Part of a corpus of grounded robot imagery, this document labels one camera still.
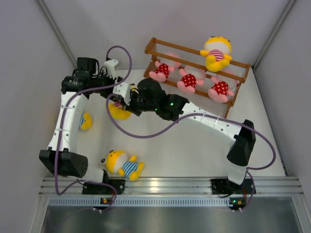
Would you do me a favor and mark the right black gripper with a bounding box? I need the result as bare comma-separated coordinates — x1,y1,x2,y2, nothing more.
121,91,158,117

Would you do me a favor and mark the pink plush red dotted dress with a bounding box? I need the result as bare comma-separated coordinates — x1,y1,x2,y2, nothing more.
149,58,181,82

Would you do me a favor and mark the yellow plush pink-striped shirt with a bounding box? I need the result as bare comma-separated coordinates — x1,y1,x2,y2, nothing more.
108,83,137,121
200,36,232,72

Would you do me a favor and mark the yellow plush blue-striped shirt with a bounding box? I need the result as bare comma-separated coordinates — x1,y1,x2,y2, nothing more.
101,150,145,182
79,112,93,131

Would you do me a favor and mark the yellow plush blue-striped shirt front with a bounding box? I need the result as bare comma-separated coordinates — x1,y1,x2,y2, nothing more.
101,150,145,182

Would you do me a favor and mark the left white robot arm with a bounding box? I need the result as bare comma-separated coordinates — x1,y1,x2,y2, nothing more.
39,57,121,194

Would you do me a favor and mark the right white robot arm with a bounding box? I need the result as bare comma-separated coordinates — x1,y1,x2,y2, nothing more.
116,78,256,193

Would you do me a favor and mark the wooden three-tier shelf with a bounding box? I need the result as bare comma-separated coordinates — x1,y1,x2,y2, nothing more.
144,37,251,118

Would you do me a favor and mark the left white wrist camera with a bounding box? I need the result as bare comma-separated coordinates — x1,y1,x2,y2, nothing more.
104,59,119,79

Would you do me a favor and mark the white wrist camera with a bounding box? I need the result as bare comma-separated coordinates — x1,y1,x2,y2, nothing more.
104,59,119,79
113,83,132,105

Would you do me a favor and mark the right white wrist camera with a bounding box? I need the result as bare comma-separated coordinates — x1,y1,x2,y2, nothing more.
113,83,132,105

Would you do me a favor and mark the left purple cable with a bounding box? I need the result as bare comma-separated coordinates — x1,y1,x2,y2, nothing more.
53,45,133,214

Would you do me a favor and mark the purple cable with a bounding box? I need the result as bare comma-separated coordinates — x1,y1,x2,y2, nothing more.
105,94,276,212
53,45,133,214

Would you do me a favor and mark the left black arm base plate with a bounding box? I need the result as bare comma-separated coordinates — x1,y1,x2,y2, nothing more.
82,179,125,195

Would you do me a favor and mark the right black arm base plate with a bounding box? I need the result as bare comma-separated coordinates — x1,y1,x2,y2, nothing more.
211,178,255,197

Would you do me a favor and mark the aluminium mounting rail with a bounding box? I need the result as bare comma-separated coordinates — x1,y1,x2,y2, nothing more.
39,177,303,210

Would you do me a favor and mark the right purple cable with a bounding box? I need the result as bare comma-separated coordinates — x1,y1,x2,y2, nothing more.
105,94,276,212

